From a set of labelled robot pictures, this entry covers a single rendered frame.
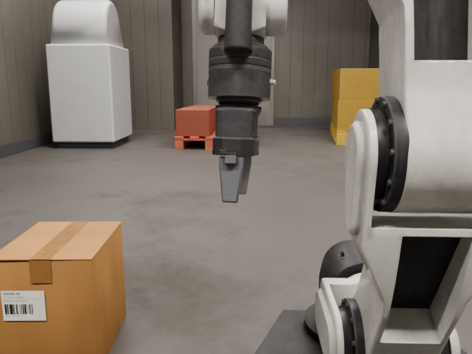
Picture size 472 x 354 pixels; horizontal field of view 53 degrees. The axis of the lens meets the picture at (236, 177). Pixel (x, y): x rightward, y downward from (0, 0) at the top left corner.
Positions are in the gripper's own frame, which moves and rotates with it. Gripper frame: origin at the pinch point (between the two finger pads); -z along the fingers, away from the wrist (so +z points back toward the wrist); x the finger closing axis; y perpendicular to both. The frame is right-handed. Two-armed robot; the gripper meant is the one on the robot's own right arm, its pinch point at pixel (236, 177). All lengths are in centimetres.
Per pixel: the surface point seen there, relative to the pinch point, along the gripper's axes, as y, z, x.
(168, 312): -28, -48, -71
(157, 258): -45, -42, -114
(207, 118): -85, 31, -421
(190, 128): -103, 20, -421
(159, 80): -195, 95, -612
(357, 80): 72, 80, -471
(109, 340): -38, -48, -48
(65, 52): -231, 93, -398
